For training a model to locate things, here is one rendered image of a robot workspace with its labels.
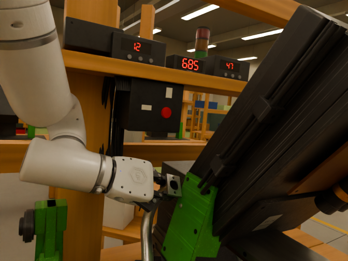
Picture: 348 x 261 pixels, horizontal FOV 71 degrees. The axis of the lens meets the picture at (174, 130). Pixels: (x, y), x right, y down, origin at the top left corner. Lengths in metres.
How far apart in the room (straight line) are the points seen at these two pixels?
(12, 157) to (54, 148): 0.38
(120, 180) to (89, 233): 0.38
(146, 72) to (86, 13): 0.24
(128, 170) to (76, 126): 0.15
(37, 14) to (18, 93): 0.11
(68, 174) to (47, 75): 0.20
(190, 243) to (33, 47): 0.46
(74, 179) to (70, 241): 0.41
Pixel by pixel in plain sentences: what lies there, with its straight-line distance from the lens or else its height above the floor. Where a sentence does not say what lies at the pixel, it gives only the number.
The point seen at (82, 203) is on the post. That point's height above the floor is 1.11.
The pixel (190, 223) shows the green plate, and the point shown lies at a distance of 0.58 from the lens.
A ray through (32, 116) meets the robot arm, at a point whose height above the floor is 1.40.
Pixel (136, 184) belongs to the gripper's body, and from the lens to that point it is 0.55.
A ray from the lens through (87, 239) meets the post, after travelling 0.90.
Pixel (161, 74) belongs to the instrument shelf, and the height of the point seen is 1.52.
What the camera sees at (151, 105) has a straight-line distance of 0.72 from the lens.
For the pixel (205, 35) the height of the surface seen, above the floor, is 1.70.
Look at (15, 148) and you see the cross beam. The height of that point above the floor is 1.26.
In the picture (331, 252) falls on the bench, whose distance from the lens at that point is 1.34.
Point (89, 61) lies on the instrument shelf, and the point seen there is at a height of 1.52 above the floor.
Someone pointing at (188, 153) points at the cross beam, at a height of 1.24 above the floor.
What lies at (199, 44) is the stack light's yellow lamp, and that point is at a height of 1.67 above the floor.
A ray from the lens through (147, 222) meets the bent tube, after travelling 0.69.
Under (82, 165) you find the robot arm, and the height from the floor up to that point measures 1.30.
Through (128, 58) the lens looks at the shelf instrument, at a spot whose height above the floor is 1.55.
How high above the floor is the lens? 1.43
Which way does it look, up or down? 6 degrees down
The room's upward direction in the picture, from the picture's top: 5 degrees clockwise
